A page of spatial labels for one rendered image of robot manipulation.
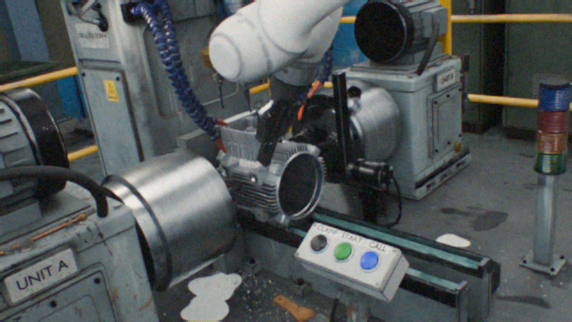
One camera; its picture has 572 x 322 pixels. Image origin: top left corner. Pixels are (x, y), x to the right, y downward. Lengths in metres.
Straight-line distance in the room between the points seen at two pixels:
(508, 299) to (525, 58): 3.14
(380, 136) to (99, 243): 0.79
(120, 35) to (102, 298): 0.62
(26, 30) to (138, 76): 4.83
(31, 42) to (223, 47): 5.36
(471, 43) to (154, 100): 3.32
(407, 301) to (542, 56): 3.27
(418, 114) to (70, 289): 1.03
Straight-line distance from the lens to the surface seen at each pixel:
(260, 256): 1.34
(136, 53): 1.31
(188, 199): 1.03
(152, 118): 1.34
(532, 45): 4.21
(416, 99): 1.54
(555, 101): 1.18
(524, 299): 1.24
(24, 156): 0.90
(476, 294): 1.13
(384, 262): 0.84
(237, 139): 1.27
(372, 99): 1.44
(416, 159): 1.58
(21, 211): 0.92
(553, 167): 1.23
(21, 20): 6.09
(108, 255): 0.93
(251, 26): 0.83
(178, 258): 1.02
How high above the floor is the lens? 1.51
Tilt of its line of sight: 21 degrees down
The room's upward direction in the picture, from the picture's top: 7 degrees counter-clockwise
